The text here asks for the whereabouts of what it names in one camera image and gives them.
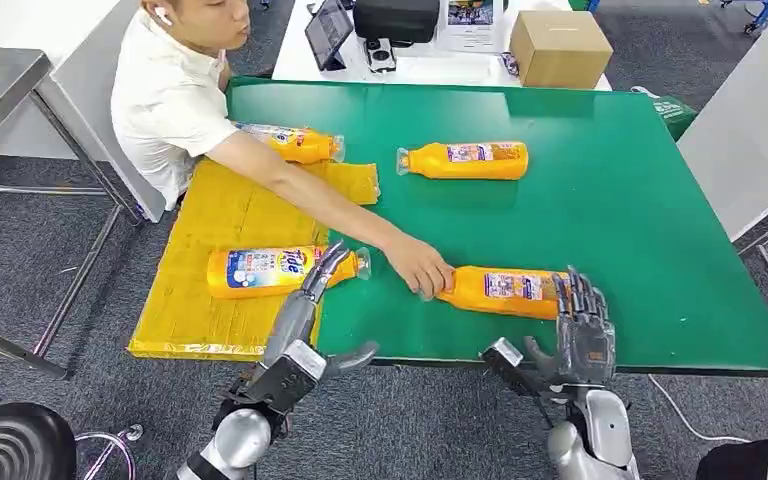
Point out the person's leg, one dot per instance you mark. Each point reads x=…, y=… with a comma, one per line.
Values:
x=755, y=457

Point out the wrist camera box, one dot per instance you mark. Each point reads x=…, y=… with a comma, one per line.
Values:
x=506, y=364
x=288, y=378

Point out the small purple packet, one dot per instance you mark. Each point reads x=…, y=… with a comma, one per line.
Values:
x=510, y=63

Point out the blue cart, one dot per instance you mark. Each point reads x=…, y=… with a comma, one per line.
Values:
x=758, y=10

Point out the steel table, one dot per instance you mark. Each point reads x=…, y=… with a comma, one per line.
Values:
x=0, y=99

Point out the orange drink bottle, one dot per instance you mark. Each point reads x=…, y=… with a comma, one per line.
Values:
x=437, y=162
x=258, y=272
x=470, y=291
x=298, y=142

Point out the green table mat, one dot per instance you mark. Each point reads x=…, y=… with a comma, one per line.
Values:
x=622, y=232

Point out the white table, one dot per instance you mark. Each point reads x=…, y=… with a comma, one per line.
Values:
x=437, y=69

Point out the white earbud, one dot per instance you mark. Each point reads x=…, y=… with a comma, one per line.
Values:
x=163, y=15

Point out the green bag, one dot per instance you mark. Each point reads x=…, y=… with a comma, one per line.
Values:
x=675, y=116

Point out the black tablet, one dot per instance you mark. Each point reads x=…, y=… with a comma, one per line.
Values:
x=328, y=30

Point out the small black-white camera device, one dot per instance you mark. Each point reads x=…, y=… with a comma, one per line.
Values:
x=381, y=55

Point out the white board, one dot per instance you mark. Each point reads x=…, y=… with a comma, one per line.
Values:
x=86, y=119

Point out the large white panel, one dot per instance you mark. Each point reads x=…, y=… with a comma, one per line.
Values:
x=748, y=132

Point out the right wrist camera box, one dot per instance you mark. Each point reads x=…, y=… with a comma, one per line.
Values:
x=506, y=364

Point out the black bag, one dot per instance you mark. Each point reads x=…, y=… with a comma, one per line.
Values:
x=397, y=18

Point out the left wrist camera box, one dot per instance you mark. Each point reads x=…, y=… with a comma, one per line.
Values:
x=288, y=378

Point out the person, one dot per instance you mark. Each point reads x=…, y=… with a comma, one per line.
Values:
x=165, y=106

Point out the yellow sheet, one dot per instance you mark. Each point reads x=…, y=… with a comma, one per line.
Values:
x=225, y=212

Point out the person's right hand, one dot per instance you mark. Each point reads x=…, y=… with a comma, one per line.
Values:
x=420, y=265

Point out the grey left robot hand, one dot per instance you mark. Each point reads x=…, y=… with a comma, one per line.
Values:
x=291, y=324

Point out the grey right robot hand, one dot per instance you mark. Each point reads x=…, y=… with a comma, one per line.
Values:
x=586, y=348

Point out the brown cardboard box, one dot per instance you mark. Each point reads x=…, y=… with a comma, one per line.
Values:
x=559, y=52

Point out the printed white booklet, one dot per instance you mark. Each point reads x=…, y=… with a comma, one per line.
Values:
x=470, y=26

